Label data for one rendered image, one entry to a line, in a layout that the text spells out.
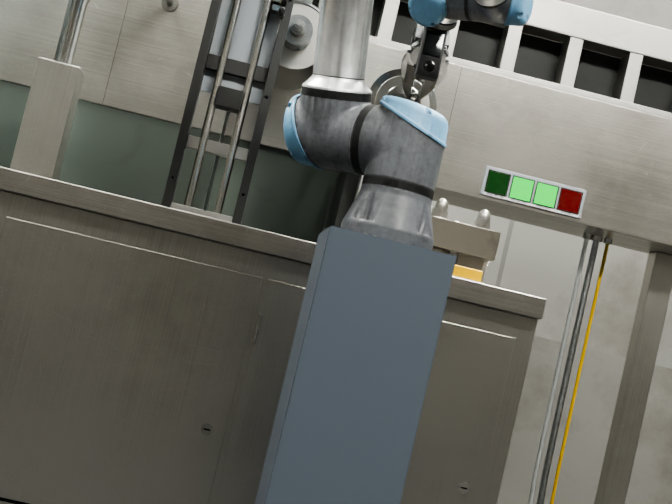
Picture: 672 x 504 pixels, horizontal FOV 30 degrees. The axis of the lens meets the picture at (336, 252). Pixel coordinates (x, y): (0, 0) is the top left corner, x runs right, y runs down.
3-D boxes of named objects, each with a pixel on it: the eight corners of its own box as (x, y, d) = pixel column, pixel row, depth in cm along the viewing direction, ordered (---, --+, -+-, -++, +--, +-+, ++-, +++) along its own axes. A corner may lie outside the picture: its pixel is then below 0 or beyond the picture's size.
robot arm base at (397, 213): (438, 253, 193) (453, 190, 194) (344, 230, 192) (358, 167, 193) (422, 257, 208) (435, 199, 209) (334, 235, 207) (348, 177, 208)
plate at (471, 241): (420, 242, 259) (427, 214, 260) (393, 251, 299) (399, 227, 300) (494, 260, 261) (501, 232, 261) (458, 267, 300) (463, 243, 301)
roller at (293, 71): (255, 59, 262) (271, -5, 263) (252, 81, 287) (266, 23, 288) (320, 76, 264) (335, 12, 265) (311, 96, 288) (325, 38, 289)
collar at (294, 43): (278, 40, 257) (286, 10, 258) (277, 46, 263) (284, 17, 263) (309, 48, 258) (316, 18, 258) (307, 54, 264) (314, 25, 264)
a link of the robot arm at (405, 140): (420, 182, 193) (439, 97, 194) (342, 169, 199) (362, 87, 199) (445, 197, 204) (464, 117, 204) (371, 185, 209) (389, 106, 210)
